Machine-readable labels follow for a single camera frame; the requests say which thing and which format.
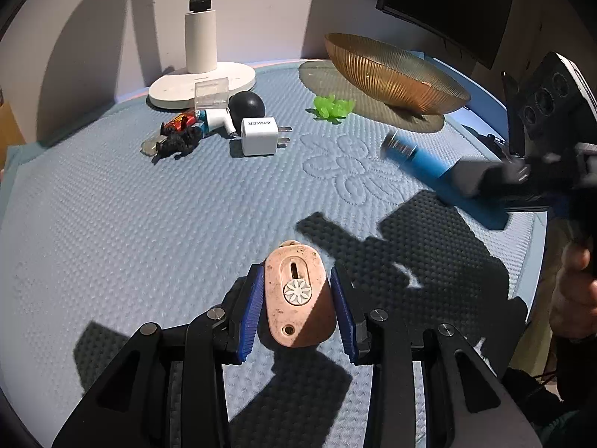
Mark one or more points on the gold ribbed bowl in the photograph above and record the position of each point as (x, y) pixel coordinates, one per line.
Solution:
(396, 79)

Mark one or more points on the green translucent toy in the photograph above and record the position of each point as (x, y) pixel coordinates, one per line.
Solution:
(331, 107)

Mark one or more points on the pink oval case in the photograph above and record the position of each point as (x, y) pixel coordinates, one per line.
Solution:
(298, 322)

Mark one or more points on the white desk lamp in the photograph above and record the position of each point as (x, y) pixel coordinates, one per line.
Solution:
(200, 42)

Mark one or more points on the black rubber ball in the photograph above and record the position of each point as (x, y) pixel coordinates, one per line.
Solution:
(247, 105)

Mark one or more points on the clear plastic box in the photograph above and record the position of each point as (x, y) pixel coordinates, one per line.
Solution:
(212, 93)

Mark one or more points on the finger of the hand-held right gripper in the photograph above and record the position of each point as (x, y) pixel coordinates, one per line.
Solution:
(480, 210)
(489, 175)

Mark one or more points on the black toy figure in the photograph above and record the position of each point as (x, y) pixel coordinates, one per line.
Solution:
(179, 142)

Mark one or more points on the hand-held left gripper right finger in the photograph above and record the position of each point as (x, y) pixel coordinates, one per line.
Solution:
(343, 322)

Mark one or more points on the small clear plastic case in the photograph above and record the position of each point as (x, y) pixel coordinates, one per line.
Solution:
(149, 145)

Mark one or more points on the red snack packet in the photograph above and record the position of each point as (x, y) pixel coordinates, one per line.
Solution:
(179, 122)

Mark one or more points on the person's right hand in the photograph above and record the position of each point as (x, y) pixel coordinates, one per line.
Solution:
(576, 298)

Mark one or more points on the white wall charger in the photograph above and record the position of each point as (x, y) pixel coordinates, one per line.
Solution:
(259, 135)

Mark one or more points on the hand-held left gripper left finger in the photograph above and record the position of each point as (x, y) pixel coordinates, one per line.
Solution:
(249, 317)

